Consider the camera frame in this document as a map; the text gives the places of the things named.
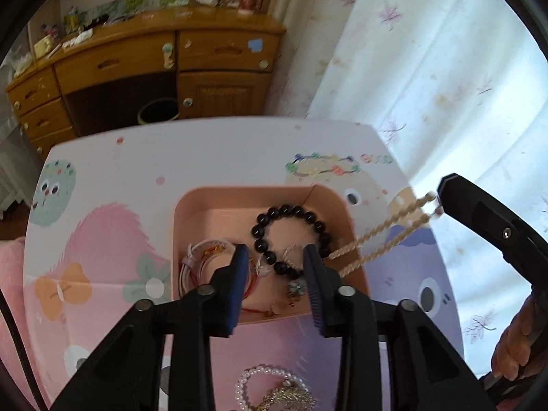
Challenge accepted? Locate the dark waste bin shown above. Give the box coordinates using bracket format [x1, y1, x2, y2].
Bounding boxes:
[137, 98, 181, 126]

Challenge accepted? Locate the white floral curtain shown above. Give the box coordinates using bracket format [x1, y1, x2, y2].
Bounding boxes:
[265, 0, 548, 377]

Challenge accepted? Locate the pink blanket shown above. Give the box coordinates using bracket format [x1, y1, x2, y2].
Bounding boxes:
[0, 235, 30, 352]

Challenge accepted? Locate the white lace cloth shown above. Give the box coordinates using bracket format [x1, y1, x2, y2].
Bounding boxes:
[0, 90, 33, 219]

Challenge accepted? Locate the gold leaf bracelet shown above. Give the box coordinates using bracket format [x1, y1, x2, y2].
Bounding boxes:
[257, 383, 316, 411]

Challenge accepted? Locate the green printed picture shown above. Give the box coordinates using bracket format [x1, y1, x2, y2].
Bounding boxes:
[96, 0, 191, 15]

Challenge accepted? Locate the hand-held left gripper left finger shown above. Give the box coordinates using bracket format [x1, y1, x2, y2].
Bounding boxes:
[50, 243, 250, 411]

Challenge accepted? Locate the pink plastic box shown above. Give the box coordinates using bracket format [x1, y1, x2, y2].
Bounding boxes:
[172, 184, 369, 324]

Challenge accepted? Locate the long pearl necklace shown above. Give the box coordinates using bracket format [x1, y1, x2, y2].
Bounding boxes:
[280, 192, 444, 279]

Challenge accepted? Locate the wooden desk with drawers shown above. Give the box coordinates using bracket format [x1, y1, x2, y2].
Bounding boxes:
[4, 9, 287, 159]

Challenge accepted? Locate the person's right hand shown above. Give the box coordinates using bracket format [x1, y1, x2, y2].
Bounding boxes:
[491, 291, 548, 382]

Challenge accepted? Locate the white pearl bracelet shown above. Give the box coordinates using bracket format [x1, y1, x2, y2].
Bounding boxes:
[235, 365, 306, 411]

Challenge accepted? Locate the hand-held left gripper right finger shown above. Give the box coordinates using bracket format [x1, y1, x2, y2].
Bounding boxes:
[302, 243, 497, 411]

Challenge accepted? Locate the red string bracelet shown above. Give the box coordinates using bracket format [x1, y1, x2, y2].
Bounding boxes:
[188, 240, 268, 304]

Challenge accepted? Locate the yellow mug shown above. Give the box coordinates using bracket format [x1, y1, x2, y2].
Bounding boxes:
[33, 36, 55, 57]

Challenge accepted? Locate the black bead bracelet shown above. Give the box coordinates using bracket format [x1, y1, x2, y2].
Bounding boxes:
[250, 205, 332, 278]

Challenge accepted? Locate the silver wrist watch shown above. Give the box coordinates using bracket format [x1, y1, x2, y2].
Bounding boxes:
[179, 243, 202, 298]

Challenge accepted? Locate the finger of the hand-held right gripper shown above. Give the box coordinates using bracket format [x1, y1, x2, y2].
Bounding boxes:
[437, 173, 548, 292]

